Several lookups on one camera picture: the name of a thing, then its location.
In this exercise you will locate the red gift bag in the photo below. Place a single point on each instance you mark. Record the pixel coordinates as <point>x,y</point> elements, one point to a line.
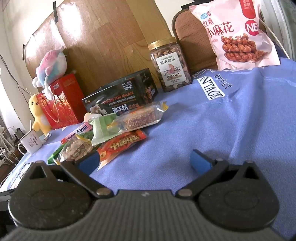
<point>66,107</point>

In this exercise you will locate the brown chair back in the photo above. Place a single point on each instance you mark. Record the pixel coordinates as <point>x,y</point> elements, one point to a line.
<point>193,39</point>

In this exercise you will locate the clear sesame bar packet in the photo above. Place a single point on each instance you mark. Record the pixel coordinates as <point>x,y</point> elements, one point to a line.
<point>140,117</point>

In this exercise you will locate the yellow plush duck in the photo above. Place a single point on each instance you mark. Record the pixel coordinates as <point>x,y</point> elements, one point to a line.
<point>40,123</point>

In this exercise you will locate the black sheep tin box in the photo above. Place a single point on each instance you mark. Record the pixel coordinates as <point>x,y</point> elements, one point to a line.
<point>122,95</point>

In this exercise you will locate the wooden pattern board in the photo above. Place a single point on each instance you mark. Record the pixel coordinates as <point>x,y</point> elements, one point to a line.
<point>102,40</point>

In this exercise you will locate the light green snack packet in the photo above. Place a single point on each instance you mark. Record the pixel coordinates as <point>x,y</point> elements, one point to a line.
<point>104,128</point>

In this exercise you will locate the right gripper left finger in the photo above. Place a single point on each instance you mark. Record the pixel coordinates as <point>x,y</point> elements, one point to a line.
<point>80,171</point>

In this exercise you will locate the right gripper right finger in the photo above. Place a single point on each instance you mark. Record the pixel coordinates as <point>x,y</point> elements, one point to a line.
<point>208,170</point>

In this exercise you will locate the white jelly cup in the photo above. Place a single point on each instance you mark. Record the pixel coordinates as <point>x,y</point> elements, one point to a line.
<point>88,116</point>

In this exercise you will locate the dark green snack packet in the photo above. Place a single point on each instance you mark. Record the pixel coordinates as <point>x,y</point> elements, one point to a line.
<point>55,156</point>

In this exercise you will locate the blue printed cloth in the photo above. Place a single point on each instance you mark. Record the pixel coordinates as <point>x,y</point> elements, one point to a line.
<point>246,118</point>

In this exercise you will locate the nut packet orange label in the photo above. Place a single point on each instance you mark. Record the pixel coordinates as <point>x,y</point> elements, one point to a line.
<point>74,149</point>

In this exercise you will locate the white mug with drawing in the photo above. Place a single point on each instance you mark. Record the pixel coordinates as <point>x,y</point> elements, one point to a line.
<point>31,142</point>

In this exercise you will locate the pink candy stick packet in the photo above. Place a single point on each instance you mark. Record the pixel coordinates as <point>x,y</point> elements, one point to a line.
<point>84,127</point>

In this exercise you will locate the red orange snack packet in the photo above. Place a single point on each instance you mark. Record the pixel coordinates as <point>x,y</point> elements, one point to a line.
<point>115,146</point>

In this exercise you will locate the pastel plush dolphin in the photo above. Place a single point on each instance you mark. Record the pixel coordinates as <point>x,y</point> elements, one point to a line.
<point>52,67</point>

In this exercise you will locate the pink twisted dough snack bag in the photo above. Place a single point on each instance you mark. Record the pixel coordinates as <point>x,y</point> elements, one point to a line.
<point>233,30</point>

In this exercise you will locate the cashew nut jar gold lid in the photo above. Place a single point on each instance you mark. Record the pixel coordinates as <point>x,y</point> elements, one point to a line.
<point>169,63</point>

